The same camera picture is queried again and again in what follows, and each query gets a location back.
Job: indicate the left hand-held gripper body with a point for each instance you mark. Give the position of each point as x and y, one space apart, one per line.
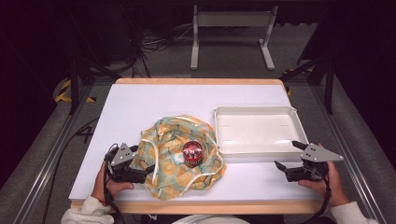
123 161

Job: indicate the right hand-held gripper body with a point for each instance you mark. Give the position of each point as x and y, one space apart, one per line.
311 165

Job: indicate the person's left hand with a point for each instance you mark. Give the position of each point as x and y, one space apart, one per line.
107 186

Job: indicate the person's right hand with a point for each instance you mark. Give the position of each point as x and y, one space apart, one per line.
334 186

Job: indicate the white plastic tray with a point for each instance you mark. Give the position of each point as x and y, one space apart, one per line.
258 130

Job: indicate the red round tin can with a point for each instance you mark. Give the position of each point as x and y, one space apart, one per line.
192 154

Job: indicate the black tripod stand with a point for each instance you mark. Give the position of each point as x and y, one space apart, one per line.
328 77
74 81

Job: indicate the yellow black hazard tape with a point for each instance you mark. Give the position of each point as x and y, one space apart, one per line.
63 90

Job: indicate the white metal stand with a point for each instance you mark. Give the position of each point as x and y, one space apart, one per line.
233 21

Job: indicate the aluminium floor rail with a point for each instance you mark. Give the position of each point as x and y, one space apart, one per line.
46 168
351 155

